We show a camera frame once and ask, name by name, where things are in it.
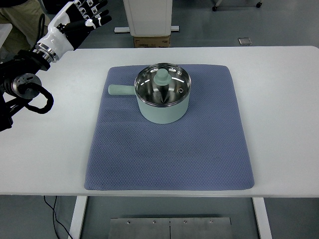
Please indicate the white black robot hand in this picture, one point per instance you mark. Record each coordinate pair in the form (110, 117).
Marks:
(70, 27)

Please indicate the white table leg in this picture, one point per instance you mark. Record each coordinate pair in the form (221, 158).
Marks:
(78, 217)
(262, 218)

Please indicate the glass lid green knob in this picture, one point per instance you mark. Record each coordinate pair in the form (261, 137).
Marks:
(162, 85)

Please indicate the person in khaki trousers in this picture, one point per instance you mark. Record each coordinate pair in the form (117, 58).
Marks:
(24, 16)

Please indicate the left white table leg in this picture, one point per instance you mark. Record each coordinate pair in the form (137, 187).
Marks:
(78, 217)

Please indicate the white side table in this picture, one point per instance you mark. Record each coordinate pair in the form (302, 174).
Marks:
(5, 30)

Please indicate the green pot with handle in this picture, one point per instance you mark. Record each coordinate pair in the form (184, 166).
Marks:
(159, 115)

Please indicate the floor outlet cover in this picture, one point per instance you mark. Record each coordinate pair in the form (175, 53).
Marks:
(245, 41)

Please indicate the blue quilted mat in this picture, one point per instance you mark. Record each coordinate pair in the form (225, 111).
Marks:
(205, 150)

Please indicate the grey metal floor plate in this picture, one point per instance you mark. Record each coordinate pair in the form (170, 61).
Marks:
(170, 228)

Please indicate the white cart with castors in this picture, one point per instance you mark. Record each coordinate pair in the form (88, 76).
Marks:
(219, 5)

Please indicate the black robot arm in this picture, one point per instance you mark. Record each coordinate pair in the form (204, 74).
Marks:
(18, 78)

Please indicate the white cabinet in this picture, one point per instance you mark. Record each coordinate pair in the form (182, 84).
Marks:
(148, 18)

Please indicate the right white table leg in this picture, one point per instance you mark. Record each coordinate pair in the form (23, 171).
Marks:
(262, 218)

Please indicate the cardboard box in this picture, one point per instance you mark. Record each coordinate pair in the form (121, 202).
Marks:
(152, 41)

